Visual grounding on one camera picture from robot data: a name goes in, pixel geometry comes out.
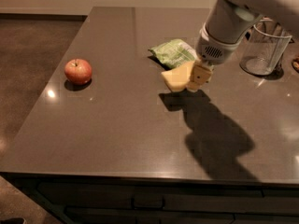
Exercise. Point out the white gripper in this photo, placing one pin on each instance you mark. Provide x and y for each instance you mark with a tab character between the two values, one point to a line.
212	51

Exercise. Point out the yellow sponge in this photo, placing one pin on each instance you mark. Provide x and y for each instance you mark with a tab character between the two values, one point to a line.
177	79

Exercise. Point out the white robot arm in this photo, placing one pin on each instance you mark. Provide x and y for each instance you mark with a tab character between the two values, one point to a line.
227	24

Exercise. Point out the green jalapeno chip bag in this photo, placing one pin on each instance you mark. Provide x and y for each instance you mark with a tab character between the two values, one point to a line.
173	53

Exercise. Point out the clear glass jar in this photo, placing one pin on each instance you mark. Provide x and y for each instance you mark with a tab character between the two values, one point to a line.
266	45

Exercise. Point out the red apple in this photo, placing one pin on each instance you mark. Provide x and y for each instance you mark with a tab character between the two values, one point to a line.
78	71

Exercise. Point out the dark cabinet drawer front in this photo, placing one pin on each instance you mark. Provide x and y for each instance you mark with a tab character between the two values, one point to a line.
117	204

